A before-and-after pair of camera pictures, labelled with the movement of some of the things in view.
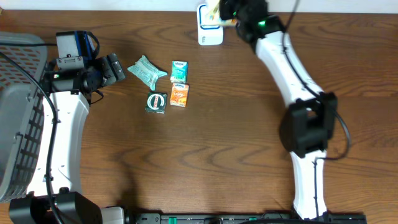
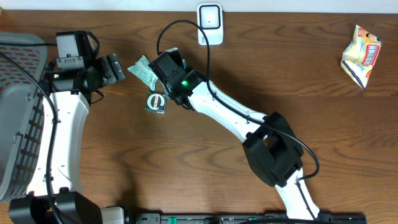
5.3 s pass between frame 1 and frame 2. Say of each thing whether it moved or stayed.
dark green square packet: stayed
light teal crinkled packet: stayed
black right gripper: moved
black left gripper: stayed
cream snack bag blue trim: moved
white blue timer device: stayed
